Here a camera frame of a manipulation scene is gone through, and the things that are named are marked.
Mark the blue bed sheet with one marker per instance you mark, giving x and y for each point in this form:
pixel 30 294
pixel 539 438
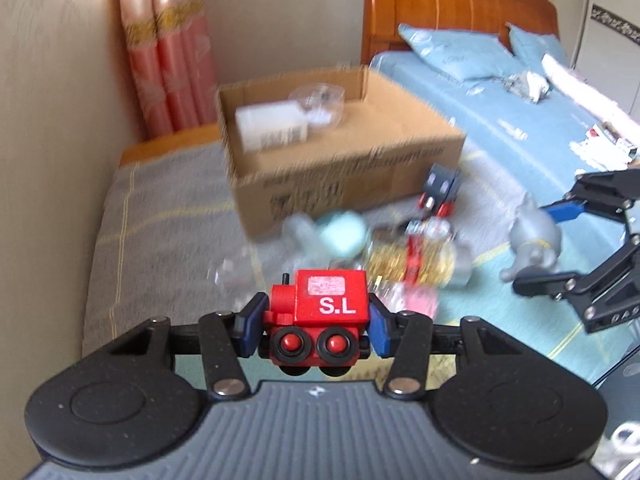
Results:
pixel 510 125

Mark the wooden headboard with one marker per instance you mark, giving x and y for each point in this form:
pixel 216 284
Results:
pixel 450 0

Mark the grey cat figure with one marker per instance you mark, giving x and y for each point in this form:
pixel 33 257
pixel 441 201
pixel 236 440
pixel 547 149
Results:
pixel 535 240

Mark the white towel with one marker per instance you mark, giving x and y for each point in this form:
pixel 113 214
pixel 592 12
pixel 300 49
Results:
pixel 585 92

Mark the printed paper pile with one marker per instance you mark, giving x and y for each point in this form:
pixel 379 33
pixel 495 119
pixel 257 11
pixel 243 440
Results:
pixel 602 147

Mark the light blue earbud case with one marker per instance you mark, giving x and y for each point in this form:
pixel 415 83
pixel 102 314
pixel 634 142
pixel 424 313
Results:
pixel 342 235

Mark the grey checked blanket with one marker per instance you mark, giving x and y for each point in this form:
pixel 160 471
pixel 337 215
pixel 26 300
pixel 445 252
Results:
pixel 165 225

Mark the small blue pillow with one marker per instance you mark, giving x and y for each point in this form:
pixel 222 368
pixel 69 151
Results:
pixel 537 45

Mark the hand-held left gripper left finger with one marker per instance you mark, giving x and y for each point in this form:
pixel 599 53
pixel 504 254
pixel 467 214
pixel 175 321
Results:
pixel 250 325

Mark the clear plastic cup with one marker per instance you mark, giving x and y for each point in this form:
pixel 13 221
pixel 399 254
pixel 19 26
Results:
pixel 235 275

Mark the pink clear small box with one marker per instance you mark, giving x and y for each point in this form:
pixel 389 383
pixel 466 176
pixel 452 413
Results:
pixel 415 300

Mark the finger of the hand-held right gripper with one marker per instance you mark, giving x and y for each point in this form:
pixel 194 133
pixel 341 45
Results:
pixel 565 211
pixel 550 284

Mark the large blue pillow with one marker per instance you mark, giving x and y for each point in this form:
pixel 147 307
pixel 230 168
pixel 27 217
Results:
pixel 455 52

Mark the cardboard box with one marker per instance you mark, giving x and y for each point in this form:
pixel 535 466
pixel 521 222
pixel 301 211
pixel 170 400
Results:
pixel 350 160

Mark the pink curtain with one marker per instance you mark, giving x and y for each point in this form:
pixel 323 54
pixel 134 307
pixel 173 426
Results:
pixel 165 60

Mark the silver foil packet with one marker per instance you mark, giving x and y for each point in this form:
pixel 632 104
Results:
pixel 527 85

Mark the white plastic bottle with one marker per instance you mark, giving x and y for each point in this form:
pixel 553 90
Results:
pixel 270 125

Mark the clear plastic container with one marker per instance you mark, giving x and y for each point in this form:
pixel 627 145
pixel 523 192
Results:
pixel 317 105

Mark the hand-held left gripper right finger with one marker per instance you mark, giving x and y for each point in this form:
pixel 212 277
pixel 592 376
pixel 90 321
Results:
pixel 378 330

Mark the glass jar with red label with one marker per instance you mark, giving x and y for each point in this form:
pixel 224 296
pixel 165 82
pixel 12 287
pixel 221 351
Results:
pixel 415 257

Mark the red wooden toy train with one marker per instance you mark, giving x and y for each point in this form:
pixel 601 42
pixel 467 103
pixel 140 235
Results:
pixel 325 305

